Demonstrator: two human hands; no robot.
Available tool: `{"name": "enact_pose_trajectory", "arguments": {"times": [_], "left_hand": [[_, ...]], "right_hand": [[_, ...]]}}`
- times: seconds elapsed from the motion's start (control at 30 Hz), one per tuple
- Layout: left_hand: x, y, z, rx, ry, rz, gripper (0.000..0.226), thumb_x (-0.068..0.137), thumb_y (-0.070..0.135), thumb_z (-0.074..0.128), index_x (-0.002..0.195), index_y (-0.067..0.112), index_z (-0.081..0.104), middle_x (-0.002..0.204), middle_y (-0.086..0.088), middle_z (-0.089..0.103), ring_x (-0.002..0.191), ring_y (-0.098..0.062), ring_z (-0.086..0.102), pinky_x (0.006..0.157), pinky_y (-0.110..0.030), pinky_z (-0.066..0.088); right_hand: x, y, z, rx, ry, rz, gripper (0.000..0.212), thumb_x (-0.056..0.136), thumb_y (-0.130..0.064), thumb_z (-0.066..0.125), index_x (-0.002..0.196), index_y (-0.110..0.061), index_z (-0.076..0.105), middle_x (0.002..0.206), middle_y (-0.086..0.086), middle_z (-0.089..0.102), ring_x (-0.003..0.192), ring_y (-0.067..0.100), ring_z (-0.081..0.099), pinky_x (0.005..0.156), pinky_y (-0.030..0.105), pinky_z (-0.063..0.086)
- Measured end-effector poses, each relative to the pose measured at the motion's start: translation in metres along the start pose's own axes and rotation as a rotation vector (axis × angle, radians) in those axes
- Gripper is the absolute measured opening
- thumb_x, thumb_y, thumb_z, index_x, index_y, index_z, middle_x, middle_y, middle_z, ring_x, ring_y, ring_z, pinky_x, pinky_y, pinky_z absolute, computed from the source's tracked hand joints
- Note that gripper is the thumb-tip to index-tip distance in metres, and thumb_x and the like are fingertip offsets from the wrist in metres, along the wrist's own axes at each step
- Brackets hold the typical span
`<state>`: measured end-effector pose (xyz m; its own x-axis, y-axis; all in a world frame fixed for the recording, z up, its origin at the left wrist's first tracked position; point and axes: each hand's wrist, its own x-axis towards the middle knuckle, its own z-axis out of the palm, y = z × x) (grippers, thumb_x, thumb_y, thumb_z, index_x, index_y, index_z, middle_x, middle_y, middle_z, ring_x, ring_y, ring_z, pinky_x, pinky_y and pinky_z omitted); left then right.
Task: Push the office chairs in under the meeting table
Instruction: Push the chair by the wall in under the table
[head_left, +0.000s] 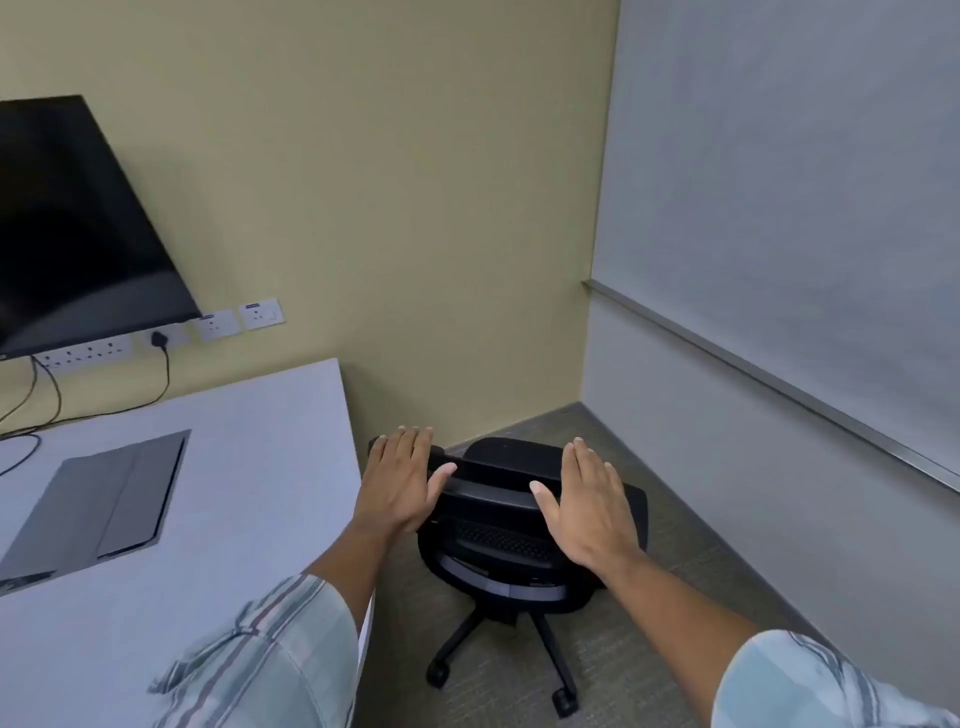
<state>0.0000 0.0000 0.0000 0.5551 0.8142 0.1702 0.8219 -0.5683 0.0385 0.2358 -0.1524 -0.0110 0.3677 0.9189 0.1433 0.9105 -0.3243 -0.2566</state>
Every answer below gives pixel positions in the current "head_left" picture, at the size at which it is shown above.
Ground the white whiteboard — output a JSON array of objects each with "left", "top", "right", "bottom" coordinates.
[{"left": 589, "top": 0, "right": 960, "bottom": 481}]

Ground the long white socket panel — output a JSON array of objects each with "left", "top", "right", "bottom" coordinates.
[{"left": 33, "top": 335, "right": 137, "bottom": 374}]

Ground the black power plug cable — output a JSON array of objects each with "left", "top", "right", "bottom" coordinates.
[{"left": 0, "top": 346, "right": 172, "bottom": 441}]

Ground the black office swivel chair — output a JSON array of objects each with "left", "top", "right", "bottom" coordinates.
[{"left": 366, "top": 437, "right": 651, "bottom": 720}]

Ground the person's right hand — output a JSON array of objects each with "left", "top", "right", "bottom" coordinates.
[{"left": 528, "top": 437, "right": 647, "bottom": 579}]

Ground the silver whiteboard tray rail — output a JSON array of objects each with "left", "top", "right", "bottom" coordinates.
[{"left": 582, "top": 278, "right": 960, "bottom": 496}]

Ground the black flat screen monitor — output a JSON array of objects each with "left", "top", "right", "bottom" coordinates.
[{"left": 0, "top": 94, "right": 204, "bottom": 361}]

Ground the grey table cable box lid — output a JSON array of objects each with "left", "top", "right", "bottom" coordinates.
[{"left": 0, "top": 429, "right": 193, "bottom": 598}]

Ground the thin black monitor cable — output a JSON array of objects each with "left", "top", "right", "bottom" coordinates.
[{"left": 0, "top": 355, "right": 64, "bottom": 480}]

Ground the white wall socket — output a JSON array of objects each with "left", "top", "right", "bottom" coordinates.
[
  {"left": 195, "top": 309, "right": 242, "bottom": 344},
  {"left": 132, "top": 322, "right": 190, "bottom": 355},
  {"left": 239, "top": 297, "right": 287, "bottom": 330}
]

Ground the person's right forearm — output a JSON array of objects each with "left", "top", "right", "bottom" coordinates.
[{"left": 597, "top": 549, "right": 768, "bottom": 726}]

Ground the striped left shirt sleeve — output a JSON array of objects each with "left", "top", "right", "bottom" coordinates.
[{"left": 146, "top": 573, "right": 376, "bottom": 728}]

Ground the person's left forearm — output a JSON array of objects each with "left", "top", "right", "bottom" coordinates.
[{"left": 303, "top": 516, "right": 418, "bottom": 640}]

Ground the striped right shirt sleeve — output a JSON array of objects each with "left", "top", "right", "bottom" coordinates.
[{"left": 708, "top": 628, "right": 960, "bottom": 728}]

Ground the striped shirt sleeve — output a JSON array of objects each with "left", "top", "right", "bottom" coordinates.
[
  {"left": 146, "top": 573, "right": 376, "bottom": 728},
  {"left": 708, "top": 628, "right": 960, "bottom": 728}
]

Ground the person's left hand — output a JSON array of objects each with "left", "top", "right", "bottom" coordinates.
[{"left": 351, "top": 426, "right": 459, "bottom": 538}]

